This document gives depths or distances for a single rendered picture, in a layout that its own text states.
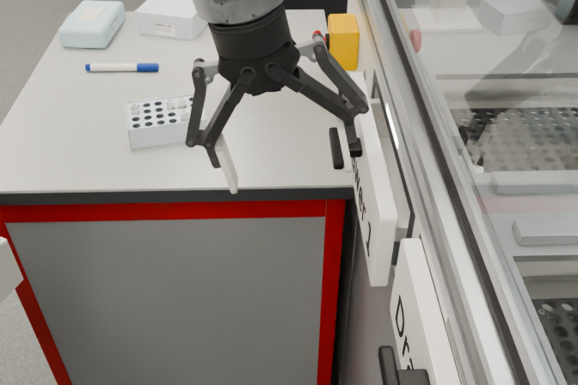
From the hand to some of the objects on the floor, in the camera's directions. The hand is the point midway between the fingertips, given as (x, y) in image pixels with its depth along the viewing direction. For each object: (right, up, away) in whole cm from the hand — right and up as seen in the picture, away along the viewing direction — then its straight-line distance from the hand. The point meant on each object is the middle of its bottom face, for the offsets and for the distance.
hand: (289, 168), depth 69 cm
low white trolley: (-20, -42, +90) cm, 102 cm away
